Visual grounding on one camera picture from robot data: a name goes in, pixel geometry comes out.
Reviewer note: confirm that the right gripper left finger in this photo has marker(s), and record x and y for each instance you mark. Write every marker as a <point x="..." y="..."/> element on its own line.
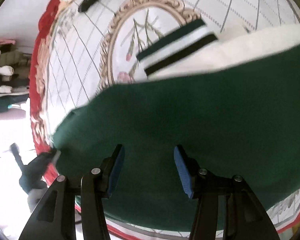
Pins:
<point x="54" y="215"/>

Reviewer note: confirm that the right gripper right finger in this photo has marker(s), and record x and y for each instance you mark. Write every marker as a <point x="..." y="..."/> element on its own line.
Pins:
<point x="244" y="217"/>

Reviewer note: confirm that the green white varsity jacket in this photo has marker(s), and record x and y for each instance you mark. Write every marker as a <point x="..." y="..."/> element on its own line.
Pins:
<point x="233" y="105"/>

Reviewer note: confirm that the clothes rack with garments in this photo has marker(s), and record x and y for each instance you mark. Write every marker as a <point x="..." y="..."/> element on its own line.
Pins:
<point x="14" y="75"/>

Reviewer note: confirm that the red floral blanket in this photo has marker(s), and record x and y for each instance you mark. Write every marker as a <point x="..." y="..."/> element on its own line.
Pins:
<point x="286" y="213"/>

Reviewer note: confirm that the white checkered floral cloth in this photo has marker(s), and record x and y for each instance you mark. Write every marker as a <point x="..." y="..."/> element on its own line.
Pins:
<point x="97" y="49"/>

